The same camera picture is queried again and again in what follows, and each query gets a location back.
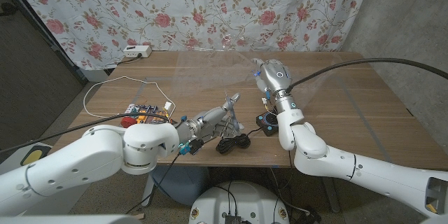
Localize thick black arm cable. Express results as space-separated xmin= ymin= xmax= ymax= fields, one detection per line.
xmin=286 ymin=57 xmax=448 ymax=94
xmin=0 ymin=113 xmax=172 ymax=154

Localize white floor platform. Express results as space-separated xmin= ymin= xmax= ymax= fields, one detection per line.
xmin=0 ymin=141 xmax=53 ymax=174

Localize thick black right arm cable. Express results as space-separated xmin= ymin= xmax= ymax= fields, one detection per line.
xmin=286 ymin=57 xmax=448 ymax=94

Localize white floor cable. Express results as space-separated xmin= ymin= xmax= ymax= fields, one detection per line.
xmin=271 ymin=167 xmax=311 ymax=215

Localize black power strip cord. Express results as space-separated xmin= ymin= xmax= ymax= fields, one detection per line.
xmin=117 ymin=52 xmax=144 ymax=66

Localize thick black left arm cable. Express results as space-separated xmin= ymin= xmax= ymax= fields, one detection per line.
xmin=0 ymin=113 xmax=172 ymax=154

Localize floral backdrop cloth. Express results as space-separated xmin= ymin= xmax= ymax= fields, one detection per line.
xmin=5 ymin=0 xmax=375 ymax=71

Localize grey table leg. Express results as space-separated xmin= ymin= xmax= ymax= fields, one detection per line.
xmin=318 ymin=173 xmax=341 ymax=214

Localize black frame bar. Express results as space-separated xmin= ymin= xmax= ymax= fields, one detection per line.
xmin=0 ymin=0 xmax=88 ymax=85

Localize grey finned box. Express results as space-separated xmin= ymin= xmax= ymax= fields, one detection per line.
xmin=223 ymin=213 xmax=243 ymax=224

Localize colourful electronic circuit kit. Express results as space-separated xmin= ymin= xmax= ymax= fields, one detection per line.
xmin=120 ymin=103 xmax=174 ymax=127

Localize white table leg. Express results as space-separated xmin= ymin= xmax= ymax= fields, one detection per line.
xmin=141 ymin=174 xmax=155 ymax=207

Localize black coiled USB cable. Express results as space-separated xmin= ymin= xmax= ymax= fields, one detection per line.
xmin=215 ymin=127 xmax=264 ymax=155

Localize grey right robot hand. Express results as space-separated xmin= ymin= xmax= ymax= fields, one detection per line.
xmin=251 ymin=57 xmax=299 ymax=113

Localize grey orange handled scissors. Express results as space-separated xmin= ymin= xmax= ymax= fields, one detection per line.
xmin=223 ymin=90 xmax=246 ymax=139

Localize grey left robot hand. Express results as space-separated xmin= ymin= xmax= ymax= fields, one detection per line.
xmin=176 ymin=92 xmax=245 ymax=147

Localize white power strip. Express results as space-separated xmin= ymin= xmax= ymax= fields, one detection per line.
xmin=122 ymin=45 xmax=153 ymax=59

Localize thin white cable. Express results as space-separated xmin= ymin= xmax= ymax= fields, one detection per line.
xmin=83 ymin=75 xmax=177 ymax=118

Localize black floor adapter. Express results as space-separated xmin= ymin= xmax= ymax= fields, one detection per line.
xmin=297 ymin=209 xmax=323 ymax=224

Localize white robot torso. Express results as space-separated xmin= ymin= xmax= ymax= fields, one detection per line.
xmin=188 ymin=181 xmax=291 ymax=224

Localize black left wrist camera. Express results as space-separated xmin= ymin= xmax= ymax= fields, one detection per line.
xmin=178 ymin=138 xmax=204 ymax=157

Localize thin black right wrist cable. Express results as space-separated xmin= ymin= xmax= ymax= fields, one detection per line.
xmin=287 ymin=150 xmax=295 ymax=179

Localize transparent cling film sheet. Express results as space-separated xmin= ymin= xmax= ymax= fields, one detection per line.
xmin=173 ymin=34 xmax=340 ymax=109

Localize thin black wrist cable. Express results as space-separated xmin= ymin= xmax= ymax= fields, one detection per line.
xmin=287 ymin=150 xmax=295 ymax=179
xmin=125 ymin=153 xmax=183 ymax=215

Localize yellow black foot pedal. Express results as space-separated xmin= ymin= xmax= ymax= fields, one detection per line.
xmin=20 ymin=146 xmax=53 ymax=166

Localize thin black left wrist cable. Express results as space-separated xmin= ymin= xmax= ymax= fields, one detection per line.
xmin=125 ymin=153 xmax=183 ymax=215

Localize black joystick controller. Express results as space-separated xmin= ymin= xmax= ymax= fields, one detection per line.
xmin=255 ymin=111 xmax=281 ymax=137

